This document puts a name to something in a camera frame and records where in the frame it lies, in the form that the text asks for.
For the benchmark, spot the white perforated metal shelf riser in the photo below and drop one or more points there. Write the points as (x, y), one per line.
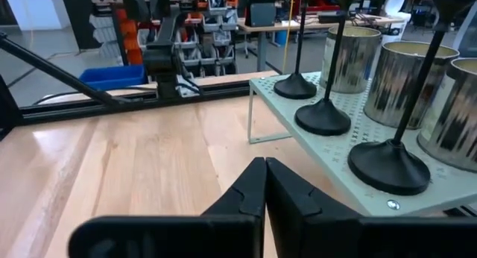
(335, 146)

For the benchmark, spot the stack of orange bins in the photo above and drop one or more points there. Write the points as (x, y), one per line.
(130, 38)

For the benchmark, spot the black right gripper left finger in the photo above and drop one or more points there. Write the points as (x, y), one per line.
(238, 206)

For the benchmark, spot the black diagonal frame brace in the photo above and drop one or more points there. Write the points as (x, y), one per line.
(56, 71)

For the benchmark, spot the parts bin rack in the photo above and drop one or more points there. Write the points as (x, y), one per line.
(208, 34)

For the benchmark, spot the black frame rail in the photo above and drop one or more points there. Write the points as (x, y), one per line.
(93, 109)

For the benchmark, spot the metallic candle jar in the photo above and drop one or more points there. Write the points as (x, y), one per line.
(391, 86)
(454, 116)
(359, 64)

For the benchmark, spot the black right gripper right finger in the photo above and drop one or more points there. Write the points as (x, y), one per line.
(294, 206)

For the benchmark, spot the black candlestick holder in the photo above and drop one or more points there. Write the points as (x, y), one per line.
(322, 118)
(295, 87)
(387, 168)

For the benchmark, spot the blue plastic bin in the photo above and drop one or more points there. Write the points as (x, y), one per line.
(112, 77)

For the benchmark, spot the black vertical frame post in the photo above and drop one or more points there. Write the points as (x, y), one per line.
(7, 109)

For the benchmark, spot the white chair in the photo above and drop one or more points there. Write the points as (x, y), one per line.
(397, 12)

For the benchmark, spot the wooden background table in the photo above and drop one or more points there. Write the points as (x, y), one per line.
(316, 24)

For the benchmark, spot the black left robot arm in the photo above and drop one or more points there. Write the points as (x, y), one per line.
(160, 64)

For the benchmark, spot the dark grey monitor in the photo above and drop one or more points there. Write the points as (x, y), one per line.
(261, 12)

